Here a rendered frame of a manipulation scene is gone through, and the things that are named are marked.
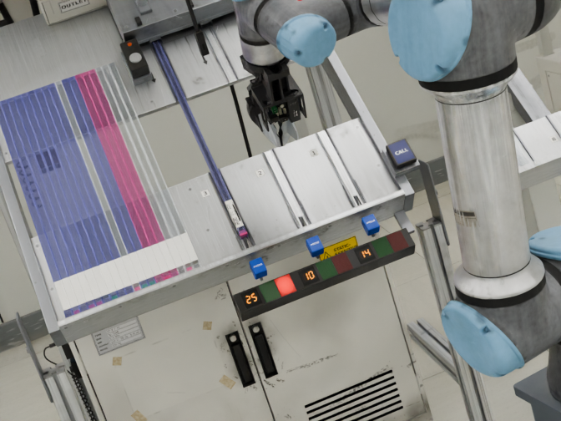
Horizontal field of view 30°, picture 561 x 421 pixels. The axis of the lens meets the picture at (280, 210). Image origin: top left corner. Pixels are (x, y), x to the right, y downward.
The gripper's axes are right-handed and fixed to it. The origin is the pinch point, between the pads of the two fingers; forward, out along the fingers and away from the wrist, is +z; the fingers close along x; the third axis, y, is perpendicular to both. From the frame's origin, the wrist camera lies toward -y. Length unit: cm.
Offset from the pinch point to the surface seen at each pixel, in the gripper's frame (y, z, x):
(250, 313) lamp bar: 16.5, 21.9, -15.2
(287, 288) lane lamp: 15.7, 20.2, -7.5
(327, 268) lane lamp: 15.0, 20.0, 0.6
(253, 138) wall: -151, 134, 29
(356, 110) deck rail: -11.6, 10.9, 19.1
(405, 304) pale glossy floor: -52, 130, 43
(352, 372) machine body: 2, 72, 6
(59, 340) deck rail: 8, 20, -48
